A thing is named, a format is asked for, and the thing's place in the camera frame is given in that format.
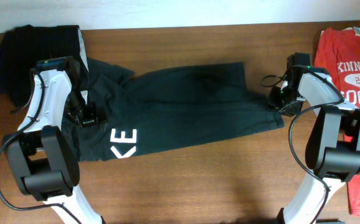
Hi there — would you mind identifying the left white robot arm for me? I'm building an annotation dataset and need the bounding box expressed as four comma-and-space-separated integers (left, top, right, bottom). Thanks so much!
0, 56, 106, 223

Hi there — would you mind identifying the black folded clothes stack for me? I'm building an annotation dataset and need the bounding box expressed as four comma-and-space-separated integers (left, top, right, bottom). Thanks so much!
0, 25, 88, 107

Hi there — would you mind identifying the red soccer t-shirt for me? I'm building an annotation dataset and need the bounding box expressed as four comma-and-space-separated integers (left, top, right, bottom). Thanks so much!
313, 26, 360, 223

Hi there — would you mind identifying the dark green t-shirt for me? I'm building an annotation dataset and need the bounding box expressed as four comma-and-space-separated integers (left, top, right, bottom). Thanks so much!
62, 59, 284, 162

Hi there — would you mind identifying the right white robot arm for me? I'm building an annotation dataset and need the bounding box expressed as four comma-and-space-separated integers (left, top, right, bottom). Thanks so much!
267, 53, 360, 224

